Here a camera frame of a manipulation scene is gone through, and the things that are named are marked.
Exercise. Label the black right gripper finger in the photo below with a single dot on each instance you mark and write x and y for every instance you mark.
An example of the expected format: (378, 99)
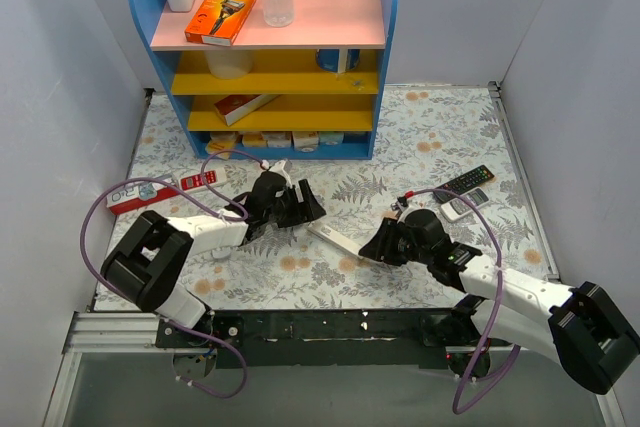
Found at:
(379, 248)
(389, 230)

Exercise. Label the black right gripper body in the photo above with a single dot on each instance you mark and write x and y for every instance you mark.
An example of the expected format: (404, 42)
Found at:
(388, 242)

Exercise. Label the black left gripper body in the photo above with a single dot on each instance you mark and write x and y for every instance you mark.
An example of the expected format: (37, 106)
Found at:
(293, 203)

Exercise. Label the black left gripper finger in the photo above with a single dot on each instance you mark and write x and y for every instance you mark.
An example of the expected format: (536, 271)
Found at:
(304, 192)
(311, 210)

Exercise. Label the white slim remote control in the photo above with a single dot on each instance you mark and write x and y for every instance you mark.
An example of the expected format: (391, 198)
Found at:
(334, 238)

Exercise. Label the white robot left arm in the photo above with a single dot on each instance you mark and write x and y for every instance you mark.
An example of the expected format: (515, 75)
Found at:
(145, 266)

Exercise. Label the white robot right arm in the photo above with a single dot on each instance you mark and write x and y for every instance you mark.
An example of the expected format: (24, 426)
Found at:
(581, 328)

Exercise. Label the grey ac remote control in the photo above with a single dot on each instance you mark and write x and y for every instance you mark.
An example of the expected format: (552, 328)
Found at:
(459, 208)

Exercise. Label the red white calculator remote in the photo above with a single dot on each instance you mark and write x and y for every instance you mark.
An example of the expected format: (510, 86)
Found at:
(202, 181)

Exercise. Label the white remote on table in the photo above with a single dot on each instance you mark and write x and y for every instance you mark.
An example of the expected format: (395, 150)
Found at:
(221, 253)

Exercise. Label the black tv remote control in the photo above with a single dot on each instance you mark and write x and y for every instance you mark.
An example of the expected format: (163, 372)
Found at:
(463, 183)

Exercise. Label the blue wooden shelf unit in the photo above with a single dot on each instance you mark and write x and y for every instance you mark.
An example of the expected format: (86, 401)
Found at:
(309, 99)

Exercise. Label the red white box on shelf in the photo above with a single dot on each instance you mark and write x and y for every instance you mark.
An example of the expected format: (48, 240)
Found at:
(233, 108)

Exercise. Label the red white toothpaste box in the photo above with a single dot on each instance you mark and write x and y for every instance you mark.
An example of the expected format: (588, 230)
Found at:
(133, 197)

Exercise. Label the blue white can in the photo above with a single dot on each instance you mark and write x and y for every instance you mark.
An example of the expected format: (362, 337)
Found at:
(337, 61)

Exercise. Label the white cup on shelf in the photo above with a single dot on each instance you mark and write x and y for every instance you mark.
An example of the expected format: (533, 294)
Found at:
(228, 65)

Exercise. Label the orange razor box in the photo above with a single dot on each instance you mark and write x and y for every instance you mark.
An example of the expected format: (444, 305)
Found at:
(218, 22)

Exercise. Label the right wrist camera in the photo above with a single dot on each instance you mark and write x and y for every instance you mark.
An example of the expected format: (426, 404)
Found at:
(403, 206)

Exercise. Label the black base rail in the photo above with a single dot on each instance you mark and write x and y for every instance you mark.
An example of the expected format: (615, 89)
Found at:
(341, 337)

